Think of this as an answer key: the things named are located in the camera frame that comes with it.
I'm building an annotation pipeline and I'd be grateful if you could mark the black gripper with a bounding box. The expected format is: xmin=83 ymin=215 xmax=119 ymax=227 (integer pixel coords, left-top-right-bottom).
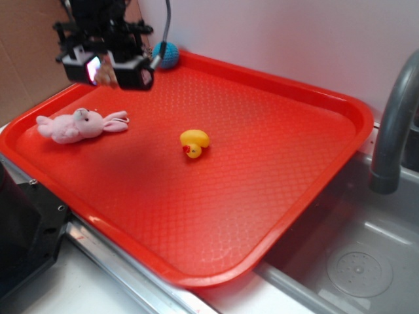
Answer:
xmin=53 ymin=1 xmax=154 ymax=91

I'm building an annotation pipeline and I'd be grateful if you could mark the brown spiral seashell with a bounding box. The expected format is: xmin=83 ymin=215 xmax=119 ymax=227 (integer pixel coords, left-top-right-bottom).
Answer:
xmin=94 ymin=62 xmax=118 ymax=88

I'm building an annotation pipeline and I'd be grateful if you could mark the blue crocheted ball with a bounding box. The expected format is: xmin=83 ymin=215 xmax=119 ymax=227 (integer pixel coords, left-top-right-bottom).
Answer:
xmin=159 ymin=42 xmax=179 ymax=69

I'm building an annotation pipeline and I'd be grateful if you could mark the pink plush bunny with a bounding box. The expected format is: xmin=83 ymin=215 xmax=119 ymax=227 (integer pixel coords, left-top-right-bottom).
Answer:
xmin=36 ymin=108 xmax=130 ymax=144

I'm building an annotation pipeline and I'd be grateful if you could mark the cardboard panel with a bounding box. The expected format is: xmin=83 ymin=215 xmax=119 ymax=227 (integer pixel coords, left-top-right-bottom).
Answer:
xmin=0 ymin=0 xmax=151 ymax=127

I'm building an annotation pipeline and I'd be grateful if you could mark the yellow rubber duck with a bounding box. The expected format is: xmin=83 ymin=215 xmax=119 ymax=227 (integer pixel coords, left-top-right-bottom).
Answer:
xmin=180 ymin=130 xmax=210 ymax=159

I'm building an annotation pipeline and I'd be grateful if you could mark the red plastic tray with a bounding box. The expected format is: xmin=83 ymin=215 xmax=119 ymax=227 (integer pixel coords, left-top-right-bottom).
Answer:
xmin=1 ymin=52 xmax=373 ymax=288

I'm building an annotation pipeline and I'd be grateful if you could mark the grey faucet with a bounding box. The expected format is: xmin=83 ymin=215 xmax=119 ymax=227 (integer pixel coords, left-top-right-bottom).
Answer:
xmin=369 ymin=51 xmax=418 ymax=194

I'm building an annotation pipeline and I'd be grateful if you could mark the grey sink basin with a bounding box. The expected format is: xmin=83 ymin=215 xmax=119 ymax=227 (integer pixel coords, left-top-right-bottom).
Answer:
xmin=255 ymin=153 xmax=418 ymax=313

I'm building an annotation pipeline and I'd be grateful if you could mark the grey cable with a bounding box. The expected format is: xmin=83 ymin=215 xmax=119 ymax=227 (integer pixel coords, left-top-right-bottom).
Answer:
xmin=149 ymin=0 xmax=172 ymax=71

